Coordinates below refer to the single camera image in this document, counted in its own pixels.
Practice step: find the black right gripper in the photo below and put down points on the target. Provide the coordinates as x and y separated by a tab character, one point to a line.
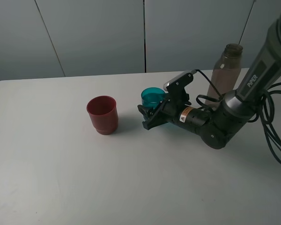
185	117

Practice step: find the teal translucent plastic cup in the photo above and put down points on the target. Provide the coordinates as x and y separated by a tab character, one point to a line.
152	96

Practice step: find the smoky translucent water bottle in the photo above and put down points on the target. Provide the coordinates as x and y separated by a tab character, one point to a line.
227	69

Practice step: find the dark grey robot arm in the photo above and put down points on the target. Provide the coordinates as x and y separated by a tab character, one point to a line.
236	108

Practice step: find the red plastic cup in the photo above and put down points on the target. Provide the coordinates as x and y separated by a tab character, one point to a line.
103	113

